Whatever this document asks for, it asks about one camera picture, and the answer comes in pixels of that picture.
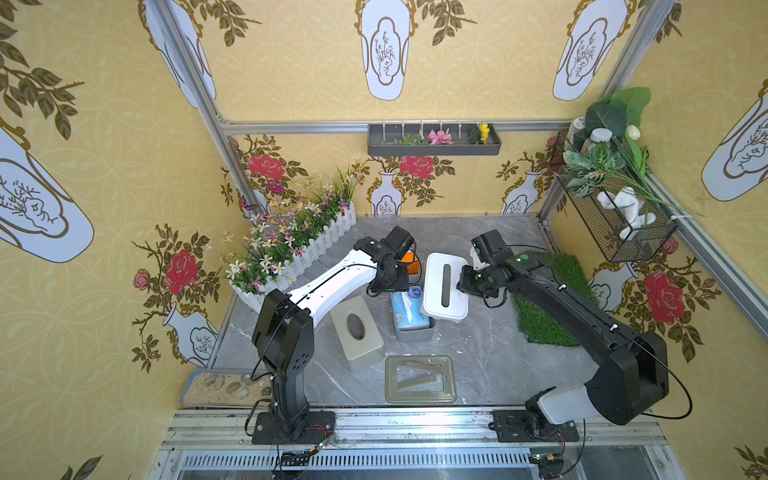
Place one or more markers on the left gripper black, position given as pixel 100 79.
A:
pixel 387 280

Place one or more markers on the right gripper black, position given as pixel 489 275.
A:
pixel 472 282

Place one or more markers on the blue tissue paper pack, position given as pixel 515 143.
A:
pixel 407 310

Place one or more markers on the white tissue box lid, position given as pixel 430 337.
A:
pixel 442 300

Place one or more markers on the grey tissue box base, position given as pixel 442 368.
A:
pixel 416 335

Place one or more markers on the beige tissue box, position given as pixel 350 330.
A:
pixel 360 338

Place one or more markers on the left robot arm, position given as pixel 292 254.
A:
pixel 285 340

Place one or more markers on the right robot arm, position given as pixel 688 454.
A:
pixel 632 373

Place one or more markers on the orange tissue pack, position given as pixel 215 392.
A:
pixel 412 262

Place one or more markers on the green artificial grass mat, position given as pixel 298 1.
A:
pixel 538 317

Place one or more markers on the white fence flower planter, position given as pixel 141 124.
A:
pixel 281 246

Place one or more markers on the pink artificial flower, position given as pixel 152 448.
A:
pixel 440 138

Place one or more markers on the yellow artificial flower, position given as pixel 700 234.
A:
pixel 484 131

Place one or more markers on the green artificial leaf plant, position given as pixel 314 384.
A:
pixel 604 156

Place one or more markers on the sand tray with stones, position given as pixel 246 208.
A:
pixel 225 389

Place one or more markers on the grey wall shelf tray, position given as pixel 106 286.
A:
pixel 410 139

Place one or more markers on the olive green frame tray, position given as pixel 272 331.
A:
pixel 423 380

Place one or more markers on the black wire wall basket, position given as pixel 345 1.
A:
pixel 605 225

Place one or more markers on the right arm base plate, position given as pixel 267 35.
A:
pixel 521 426

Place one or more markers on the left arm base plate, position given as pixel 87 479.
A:
pixel 310 429

